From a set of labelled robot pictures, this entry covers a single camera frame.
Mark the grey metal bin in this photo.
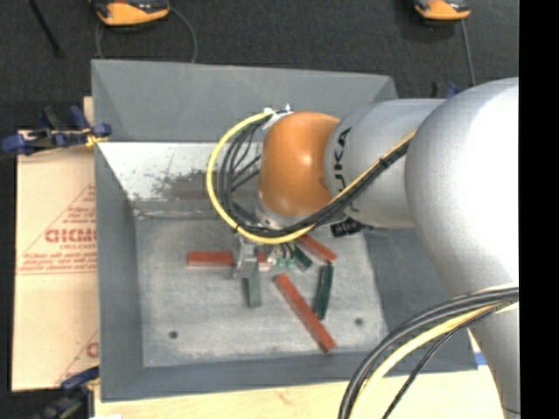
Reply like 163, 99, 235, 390
90, 58, 478, 402

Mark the dark green flat block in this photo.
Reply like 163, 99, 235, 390
241, 270, 264, 309
313, 264, 335, 321
293, 246, 314, 273

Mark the brown cardboard board red print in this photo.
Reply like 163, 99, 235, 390
10, 95, 102, 393

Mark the red-brown flat block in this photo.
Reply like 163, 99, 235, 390
298, 234, 338, 264
186, 251, 269, 272
273, 273, 338, 354

